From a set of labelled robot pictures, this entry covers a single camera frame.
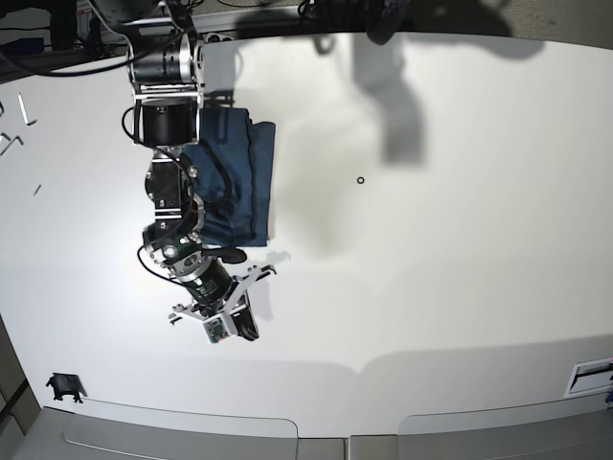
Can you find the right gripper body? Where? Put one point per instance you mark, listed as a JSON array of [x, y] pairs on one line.
[[209, 284]]

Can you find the blue T-shirt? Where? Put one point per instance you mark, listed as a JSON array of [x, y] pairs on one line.
[[234, 158]]

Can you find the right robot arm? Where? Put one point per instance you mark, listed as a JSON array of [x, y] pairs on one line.
[[165, 51]]

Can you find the black plastic clip part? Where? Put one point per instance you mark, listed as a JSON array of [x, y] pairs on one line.
[[66, 385]]

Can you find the long silver hex key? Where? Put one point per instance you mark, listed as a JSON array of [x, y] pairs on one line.
[[24, 112]]

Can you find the silver hex key pair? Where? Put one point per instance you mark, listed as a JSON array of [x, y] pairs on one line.
[[7, 142]]

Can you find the blue box in background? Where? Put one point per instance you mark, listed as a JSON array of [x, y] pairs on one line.
[[25, 46]]

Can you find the right grey chair back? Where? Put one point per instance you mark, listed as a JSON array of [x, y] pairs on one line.
[[578, 428]]

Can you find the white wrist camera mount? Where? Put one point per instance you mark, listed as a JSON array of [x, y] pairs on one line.
[[220, 325]]

